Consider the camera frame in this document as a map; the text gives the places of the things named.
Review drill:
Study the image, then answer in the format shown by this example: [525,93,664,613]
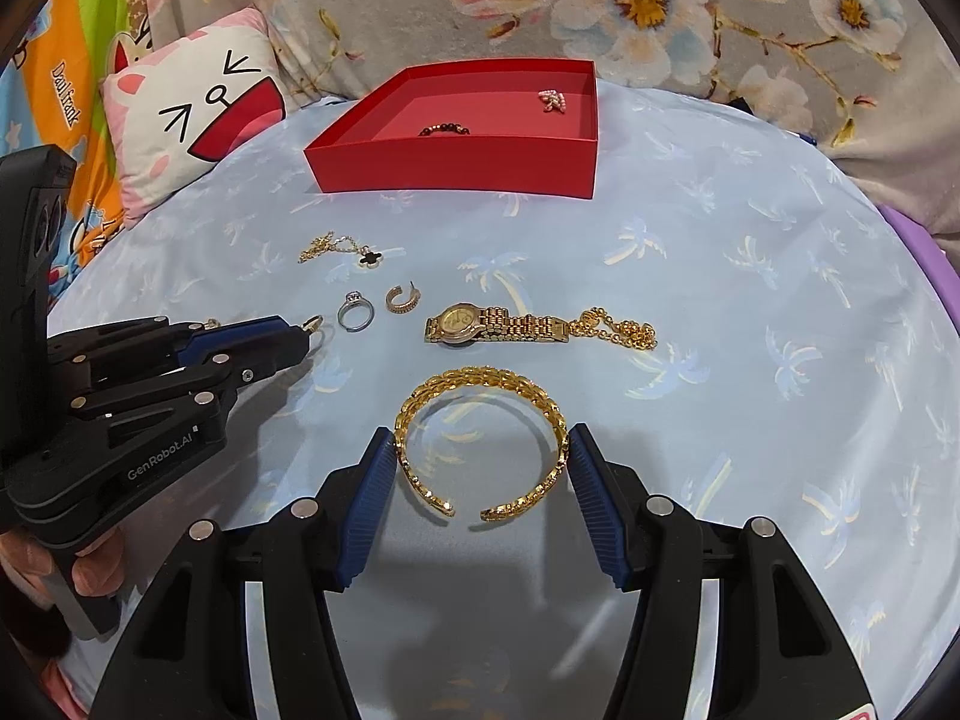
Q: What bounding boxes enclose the silver diamond ring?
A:
[335,289,376,335]

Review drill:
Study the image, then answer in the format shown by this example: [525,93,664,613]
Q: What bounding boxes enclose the grey floral blanket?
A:
[145,0,958,239]

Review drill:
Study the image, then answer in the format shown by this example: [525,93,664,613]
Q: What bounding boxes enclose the gold cuff bangle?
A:
[392,366,568,523]

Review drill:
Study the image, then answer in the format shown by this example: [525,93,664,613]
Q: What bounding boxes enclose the person's left hand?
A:
[2,527,125,608]

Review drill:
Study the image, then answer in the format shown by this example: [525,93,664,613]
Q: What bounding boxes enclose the black clover gold necklace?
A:
[296,230,383,272]

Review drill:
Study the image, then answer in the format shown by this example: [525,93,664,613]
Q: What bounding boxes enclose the colourful cartoon sheet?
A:
[2,0,153,293]

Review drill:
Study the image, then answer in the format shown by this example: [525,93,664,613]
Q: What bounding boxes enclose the gold hoop earring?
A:
[384,281,421,316]

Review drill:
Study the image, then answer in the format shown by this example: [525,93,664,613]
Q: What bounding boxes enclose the gold wristwatch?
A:
[425,302,571,346]

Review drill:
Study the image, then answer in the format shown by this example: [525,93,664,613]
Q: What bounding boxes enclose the purple box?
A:
[878,205,960,323]

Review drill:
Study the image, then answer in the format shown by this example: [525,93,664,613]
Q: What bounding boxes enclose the red jewelry tray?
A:
[304,57,599,200]

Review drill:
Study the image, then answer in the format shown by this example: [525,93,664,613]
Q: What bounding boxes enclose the white cat face pillow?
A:
[101,7,288,227]

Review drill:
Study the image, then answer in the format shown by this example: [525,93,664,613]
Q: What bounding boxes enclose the light blue patterned cloth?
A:
[49,85,958,718]

